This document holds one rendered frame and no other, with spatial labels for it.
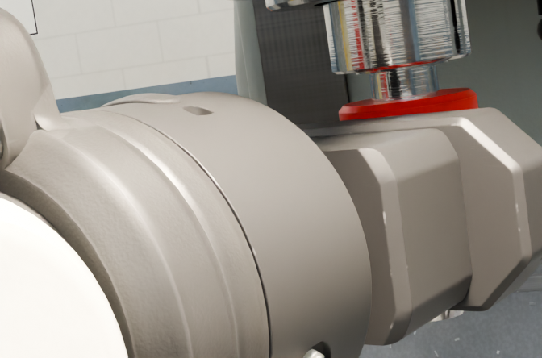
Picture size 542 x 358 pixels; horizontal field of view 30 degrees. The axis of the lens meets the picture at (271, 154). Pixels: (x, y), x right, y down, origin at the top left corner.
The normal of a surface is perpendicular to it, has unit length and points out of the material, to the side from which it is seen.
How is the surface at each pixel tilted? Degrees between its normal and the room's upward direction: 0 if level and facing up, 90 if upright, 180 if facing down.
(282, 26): 90
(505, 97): 90
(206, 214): 63
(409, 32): 90
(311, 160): 53
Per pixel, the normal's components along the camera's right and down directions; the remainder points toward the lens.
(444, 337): -0.29, -0.33
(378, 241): -0.57, 0.15
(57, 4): -0.25, 0.14
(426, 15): 0.27, 0.06
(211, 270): 0.74, -0.32
